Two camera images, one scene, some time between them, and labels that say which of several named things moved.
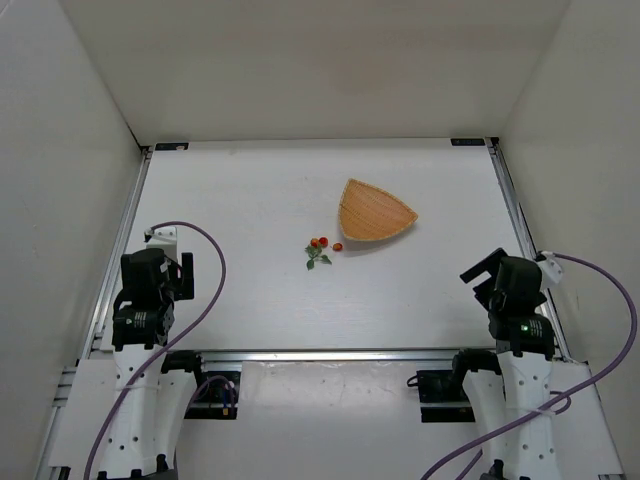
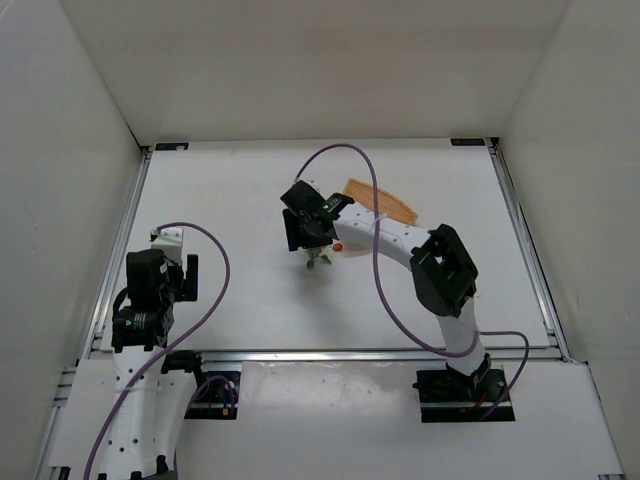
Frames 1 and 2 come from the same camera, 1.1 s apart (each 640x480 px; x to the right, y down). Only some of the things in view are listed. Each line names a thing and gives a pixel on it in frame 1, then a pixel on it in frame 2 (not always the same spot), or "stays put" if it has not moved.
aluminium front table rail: [329, 355] stays put
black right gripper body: [481, 270] to [292, 230]
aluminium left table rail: [116, 254] stays put
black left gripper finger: [178, 289] stays put
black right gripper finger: [490, 264] to [293, 230]
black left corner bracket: [169, 146] stays put
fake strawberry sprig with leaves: [314, 249] stays put
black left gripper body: [186, 275] stays put
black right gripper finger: [483, 293] to [317, 241]
